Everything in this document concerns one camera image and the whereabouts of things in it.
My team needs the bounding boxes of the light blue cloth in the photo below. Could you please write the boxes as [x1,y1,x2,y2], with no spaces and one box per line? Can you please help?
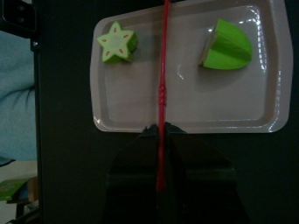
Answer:
[0,30,39,162]

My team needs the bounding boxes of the green toy lime wedge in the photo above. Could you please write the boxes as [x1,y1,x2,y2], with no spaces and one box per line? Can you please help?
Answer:
[199,18,255,71]

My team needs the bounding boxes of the green toy starfruit slice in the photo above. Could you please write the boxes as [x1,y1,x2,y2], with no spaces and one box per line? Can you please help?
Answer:
[96,20,139,64]

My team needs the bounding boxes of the pale pink rectangular tray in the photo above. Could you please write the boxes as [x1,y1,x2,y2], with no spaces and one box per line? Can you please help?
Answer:
[88,0,295,135]

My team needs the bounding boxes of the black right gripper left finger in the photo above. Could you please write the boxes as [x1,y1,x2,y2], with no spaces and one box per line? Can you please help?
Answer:
[102,124,161,224]

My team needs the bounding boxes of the green box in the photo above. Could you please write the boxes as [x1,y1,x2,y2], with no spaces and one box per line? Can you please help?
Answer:
[0,178,31,202]

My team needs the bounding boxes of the black frame bracket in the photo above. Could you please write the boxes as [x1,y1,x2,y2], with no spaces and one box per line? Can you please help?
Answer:
[0,0,39,39]

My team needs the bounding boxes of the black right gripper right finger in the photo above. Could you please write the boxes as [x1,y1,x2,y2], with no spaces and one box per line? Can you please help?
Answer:
[163,122,251,224]

